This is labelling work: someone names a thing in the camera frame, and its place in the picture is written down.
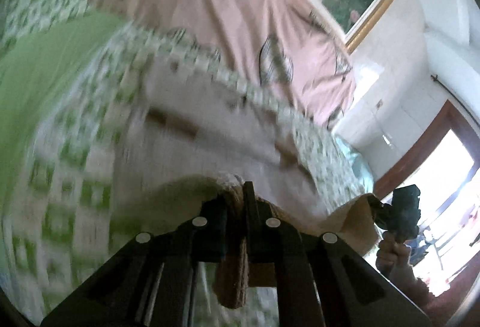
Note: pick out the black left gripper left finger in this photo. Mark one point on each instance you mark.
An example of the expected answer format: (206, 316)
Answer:
(150, 280)

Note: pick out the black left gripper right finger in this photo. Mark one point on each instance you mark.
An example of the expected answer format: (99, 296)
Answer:
(321, 281)

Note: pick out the beige fleece garment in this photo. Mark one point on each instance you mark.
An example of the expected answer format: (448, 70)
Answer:
(190, 139)

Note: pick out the person's right hand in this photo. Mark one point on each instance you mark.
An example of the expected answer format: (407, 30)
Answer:
(393, 262)

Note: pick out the black curtain rod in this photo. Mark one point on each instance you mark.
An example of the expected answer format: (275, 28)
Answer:
(435, 79)

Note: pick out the green checkered quilt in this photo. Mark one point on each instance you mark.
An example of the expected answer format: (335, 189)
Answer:
(70, 73)

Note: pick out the brown wooden door frame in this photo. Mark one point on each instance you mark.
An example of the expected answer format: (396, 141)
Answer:
(449, 118)

